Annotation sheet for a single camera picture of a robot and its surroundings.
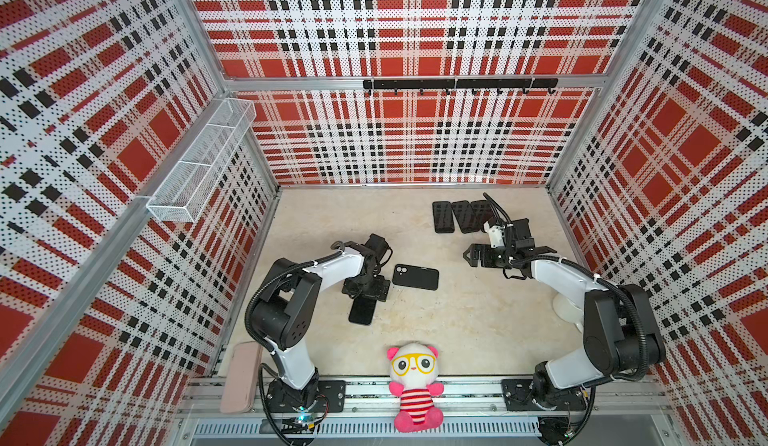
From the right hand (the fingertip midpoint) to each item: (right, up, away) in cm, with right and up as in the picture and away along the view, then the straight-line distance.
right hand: (479, 256), depth 91 cm
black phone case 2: (0, +12, +20) cm, 23 cm away
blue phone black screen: (-36, -16, -4) cm, 39 cm away
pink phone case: (-64, -28, -18) cm, 72 cm away
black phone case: (-8, +12, +20) cm, 25 cm away
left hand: (-34, -13, -1) cm, 37 cm away
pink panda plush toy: (-21, -24, -20) cm, 38 cm away
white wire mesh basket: (-93, +21, +2) cm, 95 cm away
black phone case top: (-20, -7, +5) cm, 22 cm away
